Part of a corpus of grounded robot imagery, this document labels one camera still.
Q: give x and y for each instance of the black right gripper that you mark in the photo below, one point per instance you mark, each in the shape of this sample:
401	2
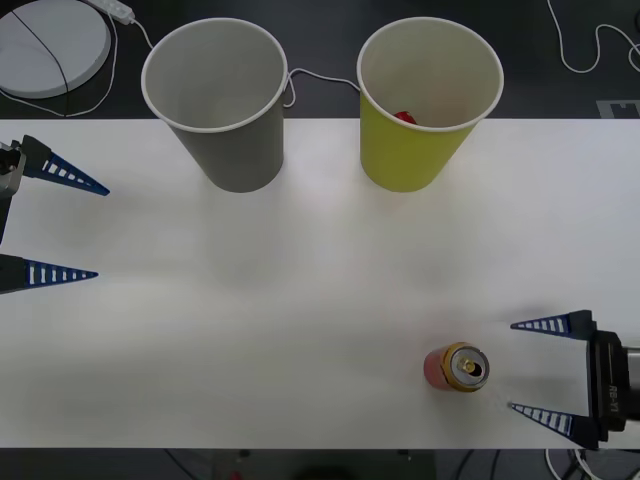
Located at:
606	380

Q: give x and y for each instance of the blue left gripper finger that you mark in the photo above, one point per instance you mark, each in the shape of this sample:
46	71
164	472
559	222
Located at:
35	159
12	275

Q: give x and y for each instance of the red can with gold top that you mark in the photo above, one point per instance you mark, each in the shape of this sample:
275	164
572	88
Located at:
457	367

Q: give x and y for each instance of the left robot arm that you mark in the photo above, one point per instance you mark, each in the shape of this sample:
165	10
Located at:
9	175

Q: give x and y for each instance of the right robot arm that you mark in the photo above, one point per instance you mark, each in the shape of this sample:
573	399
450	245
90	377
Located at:
632	370

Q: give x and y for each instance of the white round disc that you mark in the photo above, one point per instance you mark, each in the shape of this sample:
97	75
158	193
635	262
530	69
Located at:
45	45

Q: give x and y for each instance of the white power strip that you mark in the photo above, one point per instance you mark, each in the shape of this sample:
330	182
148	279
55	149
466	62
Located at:
117	9

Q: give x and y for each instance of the grey plastic bin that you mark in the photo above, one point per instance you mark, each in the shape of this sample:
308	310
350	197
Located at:
235	125

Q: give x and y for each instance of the yellow-green plastic bin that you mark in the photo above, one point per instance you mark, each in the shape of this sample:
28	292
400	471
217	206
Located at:
415	150

